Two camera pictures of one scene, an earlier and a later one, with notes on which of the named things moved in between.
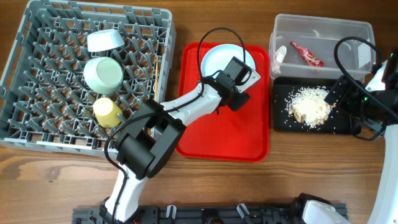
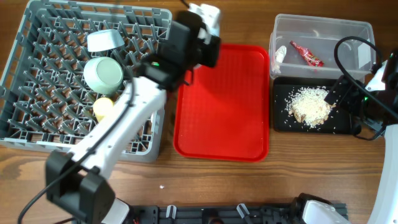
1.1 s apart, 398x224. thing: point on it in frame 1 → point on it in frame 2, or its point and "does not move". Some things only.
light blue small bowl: (104, 40) does not move
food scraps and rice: (308, 104) does not move
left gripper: (242, 99) → (214, 50)
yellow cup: (108, 114) does not move
